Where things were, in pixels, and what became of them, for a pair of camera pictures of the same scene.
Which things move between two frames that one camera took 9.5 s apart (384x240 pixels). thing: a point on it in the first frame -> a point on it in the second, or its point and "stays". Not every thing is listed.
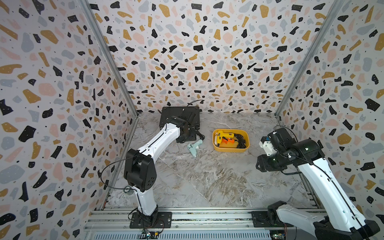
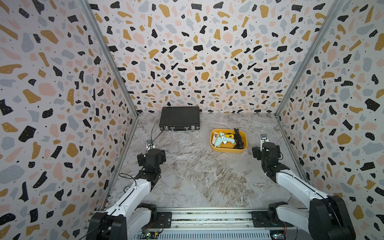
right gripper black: [262, 165] -> [256, 152]
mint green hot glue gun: [193, 147] -> [221, 138]
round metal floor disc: [128, 190] stays
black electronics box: [181, 112] stays
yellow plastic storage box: [231, 147] stays
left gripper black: [193, 137] -> [140, 158]
